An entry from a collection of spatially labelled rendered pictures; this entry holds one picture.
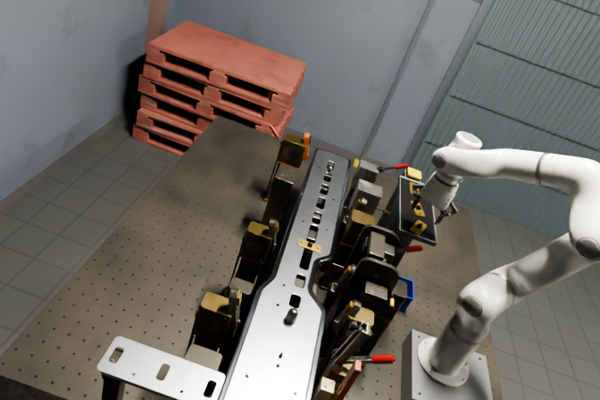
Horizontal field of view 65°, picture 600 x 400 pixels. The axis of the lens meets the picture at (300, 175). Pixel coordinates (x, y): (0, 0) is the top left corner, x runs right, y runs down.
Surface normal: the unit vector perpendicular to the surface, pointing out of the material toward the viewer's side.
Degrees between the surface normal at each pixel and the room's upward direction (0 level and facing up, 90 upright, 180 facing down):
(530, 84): 90
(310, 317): 0
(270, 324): 0
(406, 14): 90
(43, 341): 0
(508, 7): 90
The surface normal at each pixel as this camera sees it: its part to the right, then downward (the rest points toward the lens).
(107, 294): 0.29, -0.79
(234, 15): -0.21, 0.50
